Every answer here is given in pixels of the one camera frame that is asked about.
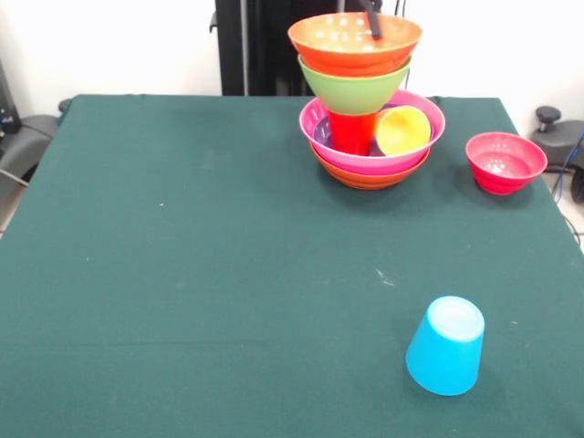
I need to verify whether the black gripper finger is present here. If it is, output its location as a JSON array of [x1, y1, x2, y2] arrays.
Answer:
[[361, 0, 384, 40]]

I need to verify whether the orange bowl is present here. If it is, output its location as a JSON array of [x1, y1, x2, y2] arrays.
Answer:
[[308, 136, 432, 191], [287, 12, 423, 78]]

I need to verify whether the green bowl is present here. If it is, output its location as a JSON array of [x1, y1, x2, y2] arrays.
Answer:
[[297, 53, 412, 116]]

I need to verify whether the yellow cup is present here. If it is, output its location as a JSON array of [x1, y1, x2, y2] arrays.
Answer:
[[373, 105, 433, 157]]

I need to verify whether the red cup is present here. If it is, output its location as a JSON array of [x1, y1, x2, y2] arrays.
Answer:
[[328, 109, 379, 157]]

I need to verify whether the large pink bowl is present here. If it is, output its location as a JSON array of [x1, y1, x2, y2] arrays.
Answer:
[[298, 89, 446, 176]]

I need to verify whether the purple bowl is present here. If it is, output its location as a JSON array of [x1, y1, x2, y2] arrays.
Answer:
[[312, 113, 382, 157]]

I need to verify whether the small crimson bowl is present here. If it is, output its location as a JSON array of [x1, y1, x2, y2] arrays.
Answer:
[[464, 131, 548, 196]]

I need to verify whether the black caster leg with knob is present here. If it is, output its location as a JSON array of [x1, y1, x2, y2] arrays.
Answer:
[[0, 98, 74, 188], [531, 105, 584, 204]]

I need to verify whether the dark green tablecloth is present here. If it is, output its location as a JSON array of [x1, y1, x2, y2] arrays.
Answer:
[[0, 94, 584, 438]]

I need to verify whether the light blue cup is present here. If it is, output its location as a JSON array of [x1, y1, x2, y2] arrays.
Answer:
[[405, 295, 486, 397]]

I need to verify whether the black wall cable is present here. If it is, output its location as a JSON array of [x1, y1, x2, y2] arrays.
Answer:
[[392, 0, 414, 92]]

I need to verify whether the blue cable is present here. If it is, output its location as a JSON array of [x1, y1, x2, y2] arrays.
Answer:
[[551, 131, 584, 202]]

